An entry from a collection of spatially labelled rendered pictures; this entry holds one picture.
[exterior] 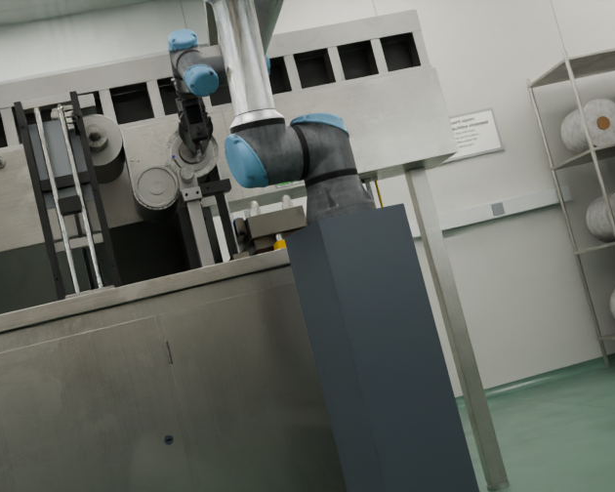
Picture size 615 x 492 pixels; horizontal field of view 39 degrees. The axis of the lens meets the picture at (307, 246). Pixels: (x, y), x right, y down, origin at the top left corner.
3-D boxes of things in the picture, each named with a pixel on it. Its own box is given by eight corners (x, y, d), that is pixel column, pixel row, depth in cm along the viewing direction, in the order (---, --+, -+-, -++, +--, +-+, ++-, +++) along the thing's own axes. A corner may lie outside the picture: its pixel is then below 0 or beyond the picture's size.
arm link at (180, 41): (172, 47, 212) (162, 30, 218) (178, 85, 220) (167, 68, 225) (202, 39, 214) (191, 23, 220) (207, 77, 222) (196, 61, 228)
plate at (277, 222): (252, 238, 239) (247, 217, 240) (238, 255, 278) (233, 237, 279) (307, 225, 242) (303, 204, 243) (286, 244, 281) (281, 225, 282)
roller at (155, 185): (140, 211, 238) (130, 169, 239) (141, 225, 263) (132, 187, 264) (183, 202, 241) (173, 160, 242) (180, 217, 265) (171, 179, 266)
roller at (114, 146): (76, 170, 238) (64, 121, 239) (83, 187, 262) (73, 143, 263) (127, 159, 240) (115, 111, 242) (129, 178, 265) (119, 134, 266)
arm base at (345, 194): (389, 207, 181) (376, 161, 182) (324, 220, 175) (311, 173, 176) (358, 221, 195) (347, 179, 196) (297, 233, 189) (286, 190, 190)
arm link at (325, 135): (366, 164, 183) (350, 103, 184) (308, 175, 178) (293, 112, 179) (345, 179, 194) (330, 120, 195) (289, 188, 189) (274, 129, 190)
